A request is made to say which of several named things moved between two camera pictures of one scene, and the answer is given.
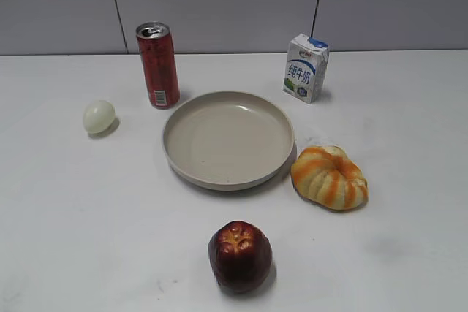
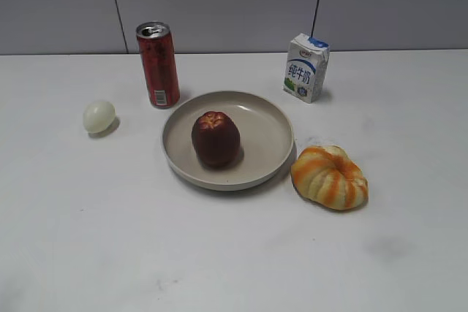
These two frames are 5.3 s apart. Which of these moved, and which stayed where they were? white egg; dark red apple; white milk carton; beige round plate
Moved: dark red apple
Stayed: white milk carton; beige round plate; white egg
